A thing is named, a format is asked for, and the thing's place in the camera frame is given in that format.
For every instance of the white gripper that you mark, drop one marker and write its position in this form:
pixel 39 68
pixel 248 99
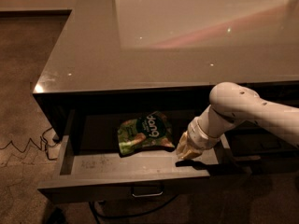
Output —
pixel 199 134

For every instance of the drawer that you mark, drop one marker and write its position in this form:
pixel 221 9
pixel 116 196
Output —
pixel 263 153
pixel 85 171

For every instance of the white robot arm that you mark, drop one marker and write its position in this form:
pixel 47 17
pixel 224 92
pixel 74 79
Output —
pixel 231 105

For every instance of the dark cabinet with glossy top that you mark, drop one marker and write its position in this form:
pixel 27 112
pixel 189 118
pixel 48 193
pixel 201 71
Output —
pixel 126 56

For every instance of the green snack bag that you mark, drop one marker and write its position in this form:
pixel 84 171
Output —
pixel 151 132

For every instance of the black object on floor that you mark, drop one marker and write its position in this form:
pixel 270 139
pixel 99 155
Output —
pixel 56 217

